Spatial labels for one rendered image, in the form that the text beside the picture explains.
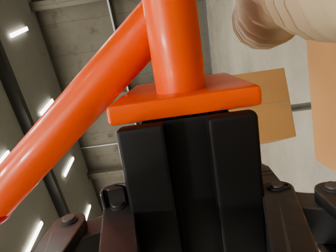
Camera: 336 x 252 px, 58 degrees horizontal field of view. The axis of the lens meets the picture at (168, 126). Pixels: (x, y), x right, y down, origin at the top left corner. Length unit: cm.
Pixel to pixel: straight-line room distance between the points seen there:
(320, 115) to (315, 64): 5
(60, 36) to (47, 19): 72
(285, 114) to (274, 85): 17
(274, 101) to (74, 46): 1130
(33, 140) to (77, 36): 1242
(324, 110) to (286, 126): 151
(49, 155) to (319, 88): 25
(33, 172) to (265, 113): 168
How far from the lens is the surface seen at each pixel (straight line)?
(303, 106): 216
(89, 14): 1230
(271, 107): 182
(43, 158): 17
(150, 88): 16
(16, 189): 18
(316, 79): 33
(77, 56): 1277
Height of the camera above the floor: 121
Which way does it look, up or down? 4 degrees up
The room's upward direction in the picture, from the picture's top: 98 degrees counter-clockwise
